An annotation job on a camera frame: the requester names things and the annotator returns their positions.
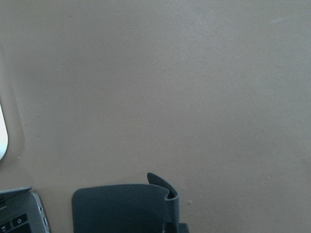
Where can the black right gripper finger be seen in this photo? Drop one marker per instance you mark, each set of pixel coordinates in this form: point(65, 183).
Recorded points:
point(175, 228)

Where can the black mouse pad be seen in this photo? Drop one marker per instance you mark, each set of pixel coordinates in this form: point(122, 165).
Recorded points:
point(125, 208)

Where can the grey laptop computer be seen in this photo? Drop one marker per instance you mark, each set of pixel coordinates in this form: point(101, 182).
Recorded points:
point(21, 211)

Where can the white desk lamp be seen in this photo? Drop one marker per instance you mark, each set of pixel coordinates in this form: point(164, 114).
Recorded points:
point(4, 136)

